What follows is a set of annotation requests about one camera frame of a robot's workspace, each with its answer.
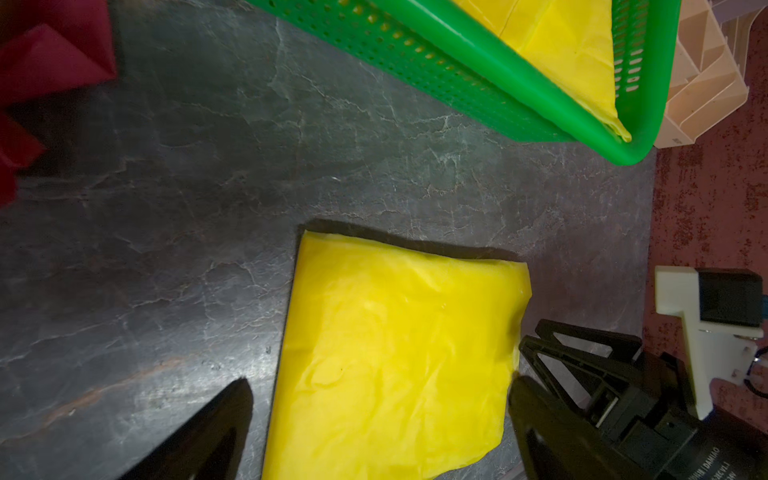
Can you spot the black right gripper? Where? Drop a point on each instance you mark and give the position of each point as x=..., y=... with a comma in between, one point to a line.
x=652, y=420

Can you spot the plain yellow raincoat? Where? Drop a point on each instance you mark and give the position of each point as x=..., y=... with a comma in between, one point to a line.
x=395, y=363

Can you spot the magenta folded raincoat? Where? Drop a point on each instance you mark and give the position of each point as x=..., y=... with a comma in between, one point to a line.
x=47, y=47

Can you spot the green plastic basket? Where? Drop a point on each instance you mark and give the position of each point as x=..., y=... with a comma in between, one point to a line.
x=441, y=50

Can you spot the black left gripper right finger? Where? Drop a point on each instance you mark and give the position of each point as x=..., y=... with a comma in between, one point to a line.
x=555, y=443

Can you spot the yellow duck raincoat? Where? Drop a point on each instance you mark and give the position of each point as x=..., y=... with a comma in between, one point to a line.
x=568, y=41

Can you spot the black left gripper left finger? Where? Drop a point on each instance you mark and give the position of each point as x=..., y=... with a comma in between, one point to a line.
x=209, y=445

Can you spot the beige desk file organizer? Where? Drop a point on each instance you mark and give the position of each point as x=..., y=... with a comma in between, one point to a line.
x=708, y=76

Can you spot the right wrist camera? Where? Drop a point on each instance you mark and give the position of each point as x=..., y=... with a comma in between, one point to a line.
x=721, y=315

